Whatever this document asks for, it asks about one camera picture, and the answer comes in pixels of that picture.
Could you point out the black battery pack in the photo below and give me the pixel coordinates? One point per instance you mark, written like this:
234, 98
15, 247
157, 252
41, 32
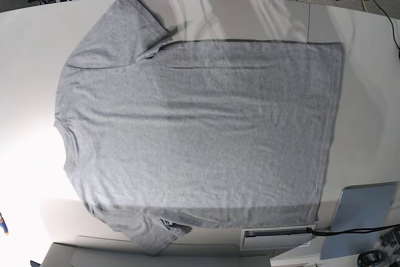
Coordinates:
370, 258

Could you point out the grey T-shirt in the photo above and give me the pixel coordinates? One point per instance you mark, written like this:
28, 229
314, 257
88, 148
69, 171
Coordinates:
162, 137

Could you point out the blue-grey board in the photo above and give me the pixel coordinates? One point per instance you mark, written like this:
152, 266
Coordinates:
364, 206

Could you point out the orange blue tool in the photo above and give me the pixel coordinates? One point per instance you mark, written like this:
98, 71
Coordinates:
3, 225

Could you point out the white cable slot plate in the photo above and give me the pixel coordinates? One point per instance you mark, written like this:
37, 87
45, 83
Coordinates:
283, 237

